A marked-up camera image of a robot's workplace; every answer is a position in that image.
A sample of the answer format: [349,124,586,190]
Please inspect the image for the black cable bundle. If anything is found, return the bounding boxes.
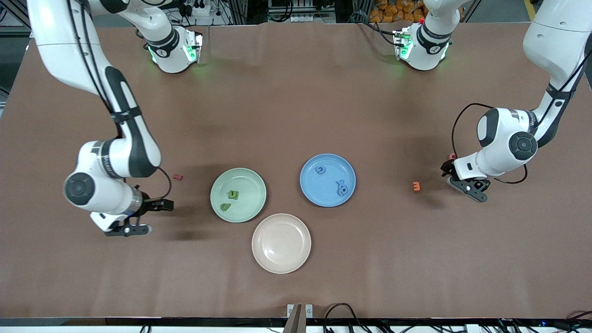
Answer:
[323,303,370,333]

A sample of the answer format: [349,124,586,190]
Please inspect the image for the light green plate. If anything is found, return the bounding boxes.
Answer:
[210,167,267,223]

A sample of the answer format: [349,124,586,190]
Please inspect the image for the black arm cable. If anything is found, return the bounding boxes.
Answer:
[452,46,592,185]
[69,0,173,202]

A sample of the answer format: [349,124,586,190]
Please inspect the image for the silver metal bracket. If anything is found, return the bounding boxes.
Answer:
[283,304,314,333]

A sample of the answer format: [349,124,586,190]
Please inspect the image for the black table edge rail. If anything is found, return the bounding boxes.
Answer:
[0,317,592,327]

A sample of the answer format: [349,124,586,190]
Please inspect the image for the white power strip with plugs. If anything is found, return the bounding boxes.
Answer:
[178,0,211,17]

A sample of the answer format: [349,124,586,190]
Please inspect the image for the aluminium frame profile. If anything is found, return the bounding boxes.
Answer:
[9,0,32,38]

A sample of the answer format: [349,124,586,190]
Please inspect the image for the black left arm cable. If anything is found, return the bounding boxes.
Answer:
[452,46,592,185]

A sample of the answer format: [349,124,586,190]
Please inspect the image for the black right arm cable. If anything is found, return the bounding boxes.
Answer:
[69,0,173,202]

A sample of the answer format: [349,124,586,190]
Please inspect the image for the blue plate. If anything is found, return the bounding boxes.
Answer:
[300,154,357,208]

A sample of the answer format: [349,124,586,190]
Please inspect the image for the pile of orange objects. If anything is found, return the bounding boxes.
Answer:
[369,0,428,24]

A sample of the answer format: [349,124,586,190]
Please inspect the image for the pale pink plate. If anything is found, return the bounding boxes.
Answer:
[252,213,312,275]

